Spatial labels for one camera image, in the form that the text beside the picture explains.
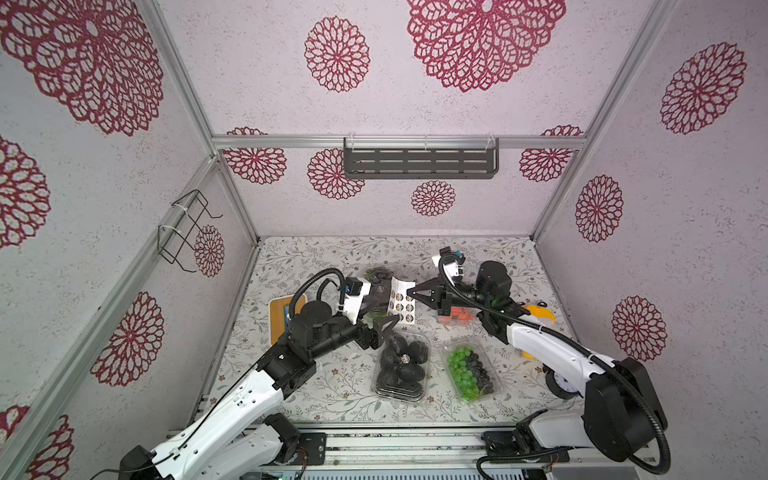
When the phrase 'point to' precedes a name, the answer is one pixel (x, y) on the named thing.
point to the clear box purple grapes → (377, 302)
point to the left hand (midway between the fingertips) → (386, 312)
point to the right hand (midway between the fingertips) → (407, 293)
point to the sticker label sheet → (399, 302)
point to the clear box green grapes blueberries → (471, 370)
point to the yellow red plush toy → (540, 312)
